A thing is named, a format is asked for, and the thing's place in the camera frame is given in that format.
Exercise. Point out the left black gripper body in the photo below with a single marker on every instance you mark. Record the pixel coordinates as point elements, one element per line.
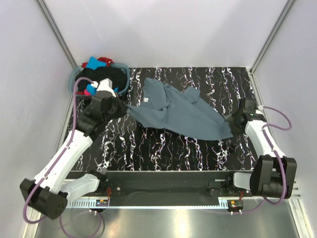
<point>117,111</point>

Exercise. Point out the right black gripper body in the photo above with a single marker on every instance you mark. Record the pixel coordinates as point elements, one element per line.
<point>232,119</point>

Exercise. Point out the grey blue t shirt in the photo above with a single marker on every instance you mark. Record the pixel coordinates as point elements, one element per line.
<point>185,113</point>

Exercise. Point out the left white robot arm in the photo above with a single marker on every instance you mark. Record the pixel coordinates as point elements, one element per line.
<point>67,153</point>

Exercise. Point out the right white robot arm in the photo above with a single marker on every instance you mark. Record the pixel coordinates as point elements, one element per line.
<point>274,173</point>

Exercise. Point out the pink garment in basket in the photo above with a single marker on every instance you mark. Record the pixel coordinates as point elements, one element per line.
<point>86,93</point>

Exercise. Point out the black t shirt in basket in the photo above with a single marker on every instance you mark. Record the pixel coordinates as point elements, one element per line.
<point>116,75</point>

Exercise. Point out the teal plastic laundry basket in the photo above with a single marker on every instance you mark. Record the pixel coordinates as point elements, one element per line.
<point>121,66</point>

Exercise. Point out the red t shirt in basket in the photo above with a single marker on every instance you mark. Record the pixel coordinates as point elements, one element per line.
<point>82,85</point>

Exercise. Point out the cyan t shirt in basket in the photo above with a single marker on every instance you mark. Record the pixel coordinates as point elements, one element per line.
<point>93,64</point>

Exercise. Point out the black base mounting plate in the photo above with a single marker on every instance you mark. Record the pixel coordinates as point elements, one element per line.
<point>169,188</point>

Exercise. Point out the aluminium frame rail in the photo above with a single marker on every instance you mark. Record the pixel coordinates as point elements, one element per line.
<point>97,194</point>

